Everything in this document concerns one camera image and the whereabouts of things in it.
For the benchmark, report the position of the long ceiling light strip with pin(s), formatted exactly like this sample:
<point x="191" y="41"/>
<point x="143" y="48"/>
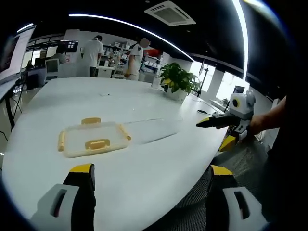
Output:
<point x="243" y="36"/>
<point x="134" y="27"/>

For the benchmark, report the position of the white storage shelf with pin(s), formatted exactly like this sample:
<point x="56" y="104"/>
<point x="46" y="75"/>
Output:
<point x="152" y="63"/>

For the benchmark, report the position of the person's dark clothing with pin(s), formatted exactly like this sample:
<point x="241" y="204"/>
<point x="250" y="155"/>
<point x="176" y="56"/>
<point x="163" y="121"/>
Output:
<point x="288" y="168"/>

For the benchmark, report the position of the black tripod stand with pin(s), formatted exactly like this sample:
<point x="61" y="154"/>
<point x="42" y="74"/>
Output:
<point x="204" y="77"/>

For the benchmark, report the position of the person's right hand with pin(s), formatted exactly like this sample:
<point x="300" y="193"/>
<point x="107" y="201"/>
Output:
<point x="257" y="125"/>

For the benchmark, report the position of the white plant pot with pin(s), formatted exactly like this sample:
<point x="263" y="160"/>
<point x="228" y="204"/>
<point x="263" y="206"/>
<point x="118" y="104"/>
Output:
<point x="178" y="95"/>

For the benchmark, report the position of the green potted plant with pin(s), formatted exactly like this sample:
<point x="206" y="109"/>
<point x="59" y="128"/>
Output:
<point x="178" y="77"/>

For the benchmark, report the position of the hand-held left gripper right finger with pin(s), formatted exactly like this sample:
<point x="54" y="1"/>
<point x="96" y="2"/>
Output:
<point x="216" y="199"/>

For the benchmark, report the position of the black mesh chair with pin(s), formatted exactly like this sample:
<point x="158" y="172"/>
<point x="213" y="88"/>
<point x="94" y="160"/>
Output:
<point x="240" y="156"/>

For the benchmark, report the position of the dark wall monitor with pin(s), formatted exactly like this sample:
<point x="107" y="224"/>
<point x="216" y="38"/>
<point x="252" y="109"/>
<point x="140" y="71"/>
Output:
<point x="69" y="46"/>

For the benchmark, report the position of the large projection screen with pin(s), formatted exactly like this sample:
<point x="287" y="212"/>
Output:
<point x="14" y="55"/>

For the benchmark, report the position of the clear plastic buckle container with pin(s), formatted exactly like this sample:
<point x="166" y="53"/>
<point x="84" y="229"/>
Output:
<point x="92" y="134"/>

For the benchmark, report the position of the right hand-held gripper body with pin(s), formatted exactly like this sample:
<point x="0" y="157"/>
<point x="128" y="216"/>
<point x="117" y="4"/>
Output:
<point x="241" y="106"/>

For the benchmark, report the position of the black pen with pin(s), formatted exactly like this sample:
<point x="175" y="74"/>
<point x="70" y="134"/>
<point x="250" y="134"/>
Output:
<point x="203" y="111"/>

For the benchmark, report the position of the ceiling air conditioner vent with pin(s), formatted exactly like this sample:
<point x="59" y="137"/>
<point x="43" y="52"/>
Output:
<point x="169" y="13"/>

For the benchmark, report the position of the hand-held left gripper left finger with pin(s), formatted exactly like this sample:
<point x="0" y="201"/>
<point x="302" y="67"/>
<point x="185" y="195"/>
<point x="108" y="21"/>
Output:
<point x="79" y="197"/>

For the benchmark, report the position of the small white cup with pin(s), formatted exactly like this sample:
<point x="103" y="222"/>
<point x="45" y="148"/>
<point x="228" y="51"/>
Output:
<point x="155" y="82"/>

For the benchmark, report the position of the yellow plastic buckle clasp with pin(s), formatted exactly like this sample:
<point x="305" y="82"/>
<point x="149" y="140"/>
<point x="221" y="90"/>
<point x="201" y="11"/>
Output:
<point x="97" y="144"/>
<point x="125" y="132"/>
<point x="61" y="140"/>
<point x="91" y="120"/>

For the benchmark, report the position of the white chair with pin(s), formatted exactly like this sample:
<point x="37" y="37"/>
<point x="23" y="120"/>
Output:
<point x="51" y="67"/>

